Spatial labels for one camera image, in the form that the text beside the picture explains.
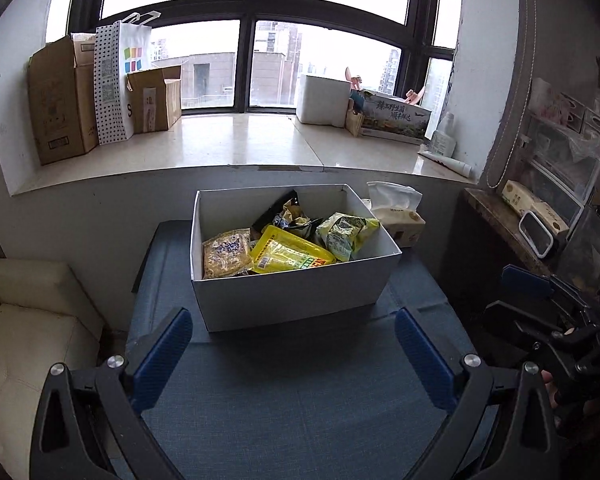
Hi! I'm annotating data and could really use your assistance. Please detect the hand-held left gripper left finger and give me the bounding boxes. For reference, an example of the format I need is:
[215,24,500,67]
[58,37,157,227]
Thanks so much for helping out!
[30,307,195,480]

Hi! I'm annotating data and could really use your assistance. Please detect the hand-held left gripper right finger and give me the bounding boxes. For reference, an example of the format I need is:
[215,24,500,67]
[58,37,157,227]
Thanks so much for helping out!
[395,306,561,480]

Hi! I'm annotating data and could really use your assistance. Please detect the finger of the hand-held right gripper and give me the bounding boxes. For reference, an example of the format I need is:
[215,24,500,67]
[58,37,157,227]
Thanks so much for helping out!
[485,300,566,356]
[502,265,588,313]

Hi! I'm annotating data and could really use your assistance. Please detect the round yellow cookie packet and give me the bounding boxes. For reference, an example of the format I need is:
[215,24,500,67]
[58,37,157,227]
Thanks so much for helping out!
[201,228,254,280]

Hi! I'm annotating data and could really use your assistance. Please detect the white cardboard box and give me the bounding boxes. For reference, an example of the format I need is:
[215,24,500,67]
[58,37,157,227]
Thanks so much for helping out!
[190,183,403,333]

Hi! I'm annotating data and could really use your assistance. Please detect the black yellow snack packet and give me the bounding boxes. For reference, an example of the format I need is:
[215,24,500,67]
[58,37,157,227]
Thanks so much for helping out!
[252,189,301,233]

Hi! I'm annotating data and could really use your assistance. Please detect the wooden side table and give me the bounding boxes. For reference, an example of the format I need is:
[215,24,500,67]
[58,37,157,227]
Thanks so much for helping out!
[460,187,556,281]

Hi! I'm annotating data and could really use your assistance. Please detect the beige small carton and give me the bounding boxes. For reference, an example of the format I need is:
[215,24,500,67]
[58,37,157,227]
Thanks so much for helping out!
[501,180,571,236]

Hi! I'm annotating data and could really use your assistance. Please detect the clear plastic drawer organizer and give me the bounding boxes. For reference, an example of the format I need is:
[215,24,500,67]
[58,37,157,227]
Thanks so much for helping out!
[517,110,600,226]

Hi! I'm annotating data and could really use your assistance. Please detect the tissue box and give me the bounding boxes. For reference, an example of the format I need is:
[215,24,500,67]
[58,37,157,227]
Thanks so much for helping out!
[362,181,427,248]

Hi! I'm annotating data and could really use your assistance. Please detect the cream leather sofa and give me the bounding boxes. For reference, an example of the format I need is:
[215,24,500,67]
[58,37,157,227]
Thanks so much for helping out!
[0,259,106,480]

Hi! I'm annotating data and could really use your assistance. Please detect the white tube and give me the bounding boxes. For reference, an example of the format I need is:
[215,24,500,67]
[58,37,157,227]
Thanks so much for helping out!
[419,149,475,178]

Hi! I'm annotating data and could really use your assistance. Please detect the green white snack packet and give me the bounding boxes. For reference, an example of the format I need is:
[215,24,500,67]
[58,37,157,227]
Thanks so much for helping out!
[316,211,381,262]

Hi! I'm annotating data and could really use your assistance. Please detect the white plastic bottle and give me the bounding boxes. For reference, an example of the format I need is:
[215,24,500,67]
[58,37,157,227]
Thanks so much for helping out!
[431,112,457,158]

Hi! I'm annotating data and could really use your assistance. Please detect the floral tissue pack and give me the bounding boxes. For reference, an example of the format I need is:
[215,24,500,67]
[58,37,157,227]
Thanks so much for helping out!
[529,77,563,116]

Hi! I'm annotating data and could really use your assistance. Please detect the long printed carton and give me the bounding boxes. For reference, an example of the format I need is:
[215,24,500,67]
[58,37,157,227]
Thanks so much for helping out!
[357,91,433,145]

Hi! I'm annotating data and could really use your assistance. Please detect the white stone window sill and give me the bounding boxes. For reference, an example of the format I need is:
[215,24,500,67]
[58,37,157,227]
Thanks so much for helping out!
[10,112,481,196]

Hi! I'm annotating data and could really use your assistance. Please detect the small open cardboard box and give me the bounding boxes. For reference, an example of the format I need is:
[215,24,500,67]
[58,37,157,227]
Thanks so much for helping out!
[126,65,183,135]

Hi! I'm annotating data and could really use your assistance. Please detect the polka dot paper bag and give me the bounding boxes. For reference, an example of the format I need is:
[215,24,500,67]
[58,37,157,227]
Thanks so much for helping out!
[94,10,162,146]

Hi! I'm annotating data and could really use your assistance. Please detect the large brown cardboard box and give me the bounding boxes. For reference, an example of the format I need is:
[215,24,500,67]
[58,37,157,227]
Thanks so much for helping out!
[28,35,100,166]

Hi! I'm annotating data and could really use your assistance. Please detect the white foam box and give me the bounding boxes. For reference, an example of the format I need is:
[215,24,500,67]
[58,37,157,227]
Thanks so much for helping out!
[296,74,353,128]

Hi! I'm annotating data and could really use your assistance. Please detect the narrow brown cardboard box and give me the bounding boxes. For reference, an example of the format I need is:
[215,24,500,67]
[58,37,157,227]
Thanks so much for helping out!
[71,32,100,148]

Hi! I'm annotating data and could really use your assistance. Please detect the black window frame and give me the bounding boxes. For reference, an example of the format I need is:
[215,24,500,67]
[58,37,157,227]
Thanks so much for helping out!
[67,0,463,116]

